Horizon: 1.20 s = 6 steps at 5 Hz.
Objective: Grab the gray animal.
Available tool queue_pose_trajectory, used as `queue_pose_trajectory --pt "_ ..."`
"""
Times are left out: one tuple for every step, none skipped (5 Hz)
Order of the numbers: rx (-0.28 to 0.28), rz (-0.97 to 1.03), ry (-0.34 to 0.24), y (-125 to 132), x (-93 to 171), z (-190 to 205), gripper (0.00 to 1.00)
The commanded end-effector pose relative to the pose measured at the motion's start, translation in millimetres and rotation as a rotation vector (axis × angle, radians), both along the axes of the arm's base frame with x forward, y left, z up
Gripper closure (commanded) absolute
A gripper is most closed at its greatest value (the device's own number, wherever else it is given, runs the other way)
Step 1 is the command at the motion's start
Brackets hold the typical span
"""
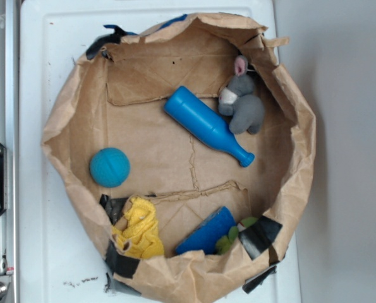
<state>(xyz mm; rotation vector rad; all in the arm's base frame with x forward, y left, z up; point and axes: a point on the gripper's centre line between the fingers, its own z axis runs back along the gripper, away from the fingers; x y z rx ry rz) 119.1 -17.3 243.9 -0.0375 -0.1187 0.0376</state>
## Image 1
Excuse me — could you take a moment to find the gray plush bunny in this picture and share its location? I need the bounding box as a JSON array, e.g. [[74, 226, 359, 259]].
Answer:
[[218, 55, 265, 134]]

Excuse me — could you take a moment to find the green toy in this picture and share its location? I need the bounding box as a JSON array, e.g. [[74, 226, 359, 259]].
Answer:
[[215, 217, 258, 255]]

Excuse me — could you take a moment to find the blue plastic bottle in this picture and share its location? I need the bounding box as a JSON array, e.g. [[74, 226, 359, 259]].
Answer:
[[164, 86, 255, 167]]

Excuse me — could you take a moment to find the blue sponge block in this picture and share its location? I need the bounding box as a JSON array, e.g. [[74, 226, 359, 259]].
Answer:
[[175, 206, 236, 254]]

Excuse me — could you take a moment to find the blue ball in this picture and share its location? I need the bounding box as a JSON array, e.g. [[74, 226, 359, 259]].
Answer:
[[89, 148, 131, 188]]

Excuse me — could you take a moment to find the yellow cloth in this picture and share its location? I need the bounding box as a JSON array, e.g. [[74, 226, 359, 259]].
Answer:
[[112, 196, 164, 259]]

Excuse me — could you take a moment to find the brown paper bag bin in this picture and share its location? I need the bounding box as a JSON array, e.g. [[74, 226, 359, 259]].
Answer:
[[42, 13, 316, 302]]

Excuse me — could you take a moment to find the aluminium frame rail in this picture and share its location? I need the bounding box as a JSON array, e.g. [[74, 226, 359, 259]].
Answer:
[[0, 1, 21, 302]]

